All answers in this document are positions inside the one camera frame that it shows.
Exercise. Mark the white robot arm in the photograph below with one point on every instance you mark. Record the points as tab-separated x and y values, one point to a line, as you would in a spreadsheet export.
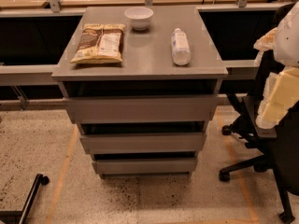
286	45

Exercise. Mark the grey drawer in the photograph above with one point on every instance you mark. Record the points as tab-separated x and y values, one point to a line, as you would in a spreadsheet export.
141	109
142	143
155	166

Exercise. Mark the brown yellow snack bag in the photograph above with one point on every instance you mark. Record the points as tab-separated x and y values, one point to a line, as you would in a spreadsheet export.
100	43

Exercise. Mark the black wheeled stand leg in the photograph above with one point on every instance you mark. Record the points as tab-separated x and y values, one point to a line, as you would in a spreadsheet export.
19	217

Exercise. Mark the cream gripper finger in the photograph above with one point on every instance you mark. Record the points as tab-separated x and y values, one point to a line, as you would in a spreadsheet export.
280	93
266	42

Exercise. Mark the black office chair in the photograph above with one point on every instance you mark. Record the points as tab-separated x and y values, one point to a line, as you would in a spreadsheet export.
280	144

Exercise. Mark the grey drawer cabinet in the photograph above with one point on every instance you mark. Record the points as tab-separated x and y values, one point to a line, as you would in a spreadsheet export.
147	69

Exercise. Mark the grey bottom drawer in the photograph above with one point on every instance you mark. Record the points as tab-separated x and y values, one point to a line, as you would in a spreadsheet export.
155	166

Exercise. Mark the grey top drawer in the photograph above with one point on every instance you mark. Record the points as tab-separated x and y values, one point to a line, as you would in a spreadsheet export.
141	109

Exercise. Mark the white bowl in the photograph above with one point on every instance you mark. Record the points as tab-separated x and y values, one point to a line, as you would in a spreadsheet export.
139	17

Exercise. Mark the clear plastic bottle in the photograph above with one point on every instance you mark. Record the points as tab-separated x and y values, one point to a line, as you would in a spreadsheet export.
181	52

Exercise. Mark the grey middle drawer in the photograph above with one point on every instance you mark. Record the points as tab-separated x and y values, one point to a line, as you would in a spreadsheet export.
142	143

